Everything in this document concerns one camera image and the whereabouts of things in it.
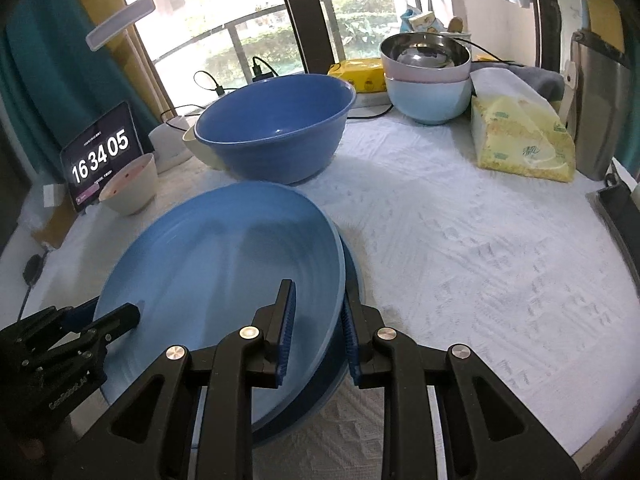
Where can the pink steel-lined bowl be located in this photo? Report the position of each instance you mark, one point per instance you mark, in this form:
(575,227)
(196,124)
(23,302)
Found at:
(425,52)

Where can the black tablet clock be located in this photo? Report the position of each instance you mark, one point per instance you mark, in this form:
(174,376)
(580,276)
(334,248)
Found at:
(100,155)

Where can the balcony railing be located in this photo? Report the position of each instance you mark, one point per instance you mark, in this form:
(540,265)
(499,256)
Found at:
(280,12)

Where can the dark grey object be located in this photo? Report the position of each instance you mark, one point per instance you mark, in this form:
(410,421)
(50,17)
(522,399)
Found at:
(617,215)

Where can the pink speckled bowl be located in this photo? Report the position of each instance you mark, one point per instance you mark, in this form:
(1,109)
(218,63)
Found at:
(130,185)

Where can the light blue bowl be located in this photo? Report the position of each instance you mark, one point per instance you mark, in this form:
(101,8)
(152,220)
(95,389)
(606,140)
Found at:
(425,102)

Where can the steel thermos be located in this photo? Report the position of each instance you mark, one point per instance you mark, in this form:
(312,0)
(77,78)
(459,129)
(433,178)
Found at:
(600,110)

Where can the black round object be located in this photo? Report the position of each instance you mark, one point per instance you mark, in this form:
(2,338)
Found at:
(34,270)

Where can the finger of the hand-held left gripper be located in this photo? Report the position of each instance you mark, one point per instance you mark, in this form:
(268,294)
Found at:
(115,317)
(82,314)

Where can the yellow wipes packet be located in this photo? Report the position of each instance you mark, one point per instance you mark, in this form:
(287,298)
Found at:
(360,72)

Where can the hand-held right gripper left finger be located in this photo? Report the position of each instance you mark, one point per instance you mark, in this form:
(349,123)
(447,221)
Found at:
(286,340)

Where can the dark door frame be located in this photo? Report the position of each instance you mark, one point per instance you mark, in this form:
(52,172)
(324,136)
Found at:
(307,15)

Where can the blue plastic bag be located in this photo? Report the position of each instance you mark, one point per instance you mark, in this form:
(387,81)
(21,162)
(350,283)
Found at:
(406,17)

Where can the cardboard box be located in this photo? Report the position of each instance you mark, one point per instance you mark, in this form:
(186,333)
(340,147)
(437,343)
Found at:
(55,227)

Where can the grey cloth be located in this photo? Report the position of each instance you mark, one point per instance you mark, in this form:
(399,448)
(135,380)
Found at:
(540,80)

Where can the small white box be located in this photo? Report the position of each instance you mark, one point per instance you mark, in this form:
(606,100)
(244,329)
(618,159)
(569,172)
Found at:
(52,195)

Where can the yellow curtain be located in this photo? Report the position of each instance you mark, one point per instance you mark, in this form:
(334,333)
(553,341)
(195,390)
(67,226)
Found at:
(140,70)

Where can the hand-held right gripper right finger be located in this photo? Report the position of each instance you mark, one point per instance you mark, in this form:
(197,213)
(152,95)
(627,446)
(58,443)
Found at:
(351,345)

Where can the light blue plate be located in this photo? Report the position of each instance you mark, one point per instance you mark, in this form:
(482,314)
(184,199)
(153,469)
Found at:
(210,270)

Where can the yellow tissue pack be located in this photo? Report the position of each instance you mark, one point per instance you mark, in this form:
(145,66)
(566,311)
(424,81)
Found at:
(515,135)

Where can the white power strip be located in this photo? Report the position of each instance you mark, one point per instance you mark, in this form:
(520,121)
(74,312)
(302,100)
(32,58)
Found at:
(370,102)

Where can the cream bowl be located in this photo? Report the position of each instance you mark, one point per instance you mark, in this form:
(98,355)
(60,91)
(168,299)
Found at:
(197,152)

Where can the white desk lamp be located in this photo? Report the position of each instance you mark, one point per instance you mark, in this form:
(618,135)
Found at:
(120,22)

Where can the teal curtain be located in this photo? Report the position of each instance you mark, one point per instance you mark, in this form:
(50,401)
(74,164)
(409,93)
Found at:
(40,85)

